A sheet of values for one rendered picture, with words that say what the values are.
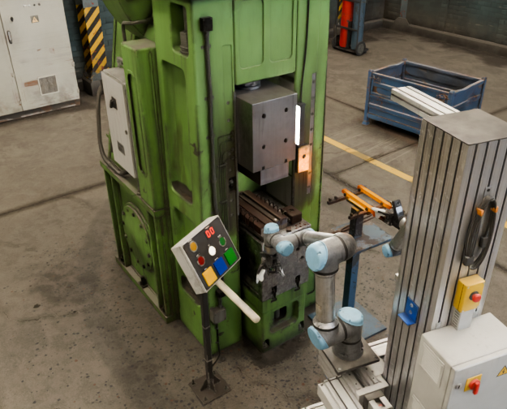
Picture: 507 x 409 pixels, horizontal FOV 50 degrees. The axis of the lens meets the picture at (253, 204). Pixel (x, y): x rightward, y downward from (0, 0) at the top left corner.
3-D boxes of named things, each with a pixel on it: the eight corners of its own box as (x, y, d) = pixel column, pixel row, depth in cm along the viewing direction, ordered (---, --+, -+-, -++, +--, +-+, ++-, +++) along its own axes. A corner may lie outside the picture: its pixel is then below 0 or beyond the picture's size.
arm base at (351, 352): (369, 355, 260) (371, 340, 255) (341, 364, 256) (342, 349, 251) (353, 334, 272) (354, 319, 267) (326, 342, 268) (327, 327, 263)
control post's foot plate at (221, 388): (234, 390, 346) (233, 380, 341) (203, 406, 335) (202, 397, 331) (215, 368, 361) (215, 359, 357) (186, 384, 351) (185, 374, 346)
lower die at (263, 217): (287, 227, 339) (287, 215, 335) (260, 238, 330) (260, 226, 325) (248, 199, 369) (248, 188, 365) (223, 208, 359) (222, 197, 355)
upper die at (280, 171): (288, 176, 321) (288, 161, 316) (260, 186, 311) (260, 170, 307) (247, 151, 351) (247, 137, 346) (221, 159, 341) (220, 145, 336)
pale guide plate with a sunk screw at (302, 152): (308, 170, 347) (310, 144, 338) (298, 173, 342) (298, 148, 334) (307, 168, 348) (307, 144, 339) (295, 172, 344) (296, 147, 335)
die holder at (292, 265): (308, 280, 365) (311, 224, 342) (262, 303, 346) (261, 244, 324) (259, 241, 405) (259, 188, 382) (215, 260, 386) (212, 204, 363)
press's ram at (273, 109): (307, 155, 323) (309, 89, 302) (253, 173, 304) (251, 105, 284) (264, 132, 353) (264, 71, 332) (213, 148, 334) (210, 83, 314)
